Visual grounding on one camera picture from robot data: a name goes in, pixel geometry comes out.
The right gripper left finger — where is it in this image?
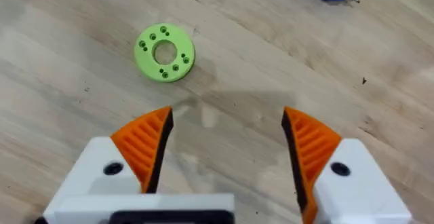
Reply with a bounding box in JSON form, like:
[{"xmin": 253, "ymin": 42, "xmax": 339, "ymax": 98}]
[{"xmin": 43, "ymin": 105, "xmax": 175, "ymax": 224}]

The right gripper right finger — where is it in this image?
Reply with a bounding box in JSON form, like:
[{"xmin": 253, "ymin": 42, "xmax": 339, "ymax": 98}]
[{"xmin": 281, "ymin": 106, "xmax": 413, "ymax": 224}]

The green disc with holes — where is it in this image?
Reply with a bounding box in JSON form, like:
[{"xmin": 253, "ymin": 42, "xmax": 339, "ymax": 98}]
[{"xmin": 133, "ymin": 22, "xmax": 196, "ymax": 83}]

